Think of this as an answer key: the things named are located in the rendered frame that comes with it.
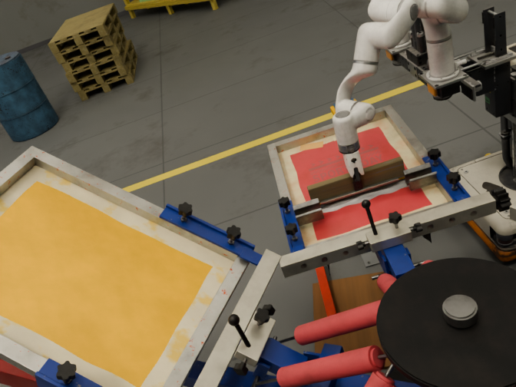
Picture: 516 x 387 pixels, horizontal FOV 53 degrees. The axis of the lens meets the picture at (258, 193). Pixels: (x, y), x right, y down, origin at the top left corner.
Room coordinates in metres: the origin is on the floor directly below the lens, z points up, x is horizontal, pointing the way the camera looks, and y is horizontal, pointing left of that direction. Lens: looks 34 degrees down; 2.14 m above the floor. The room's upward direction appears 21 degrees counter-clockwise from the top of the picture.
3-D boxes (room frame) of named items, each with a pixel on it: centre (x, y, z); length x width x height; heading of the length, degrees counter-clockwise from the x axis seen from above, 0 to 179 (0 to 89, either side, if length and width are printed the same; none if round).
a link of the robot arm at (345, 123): (1.54, -0.40, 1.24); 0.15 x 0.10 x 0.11; 121
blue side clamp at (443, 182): (1.39, -0.62, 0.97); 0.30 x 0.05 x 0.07; 175
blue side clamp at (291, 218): (1.44, -0.07, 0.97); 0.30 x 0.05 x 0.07; 175
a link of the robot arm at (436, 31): (1.82, -0.87, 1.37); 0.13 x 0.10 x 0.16; 30
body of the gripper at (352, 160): (1.53, -0.36, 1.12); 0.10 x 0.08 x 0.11; 174
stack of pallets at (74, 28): (7.29, 1.36, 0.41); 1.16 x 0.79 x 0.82; 176
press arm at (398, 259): (1.09, -0.32, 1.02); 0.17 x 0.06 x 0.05; 175
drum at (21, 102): (6.40, 2.32, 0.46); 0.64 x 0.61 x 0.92; 86
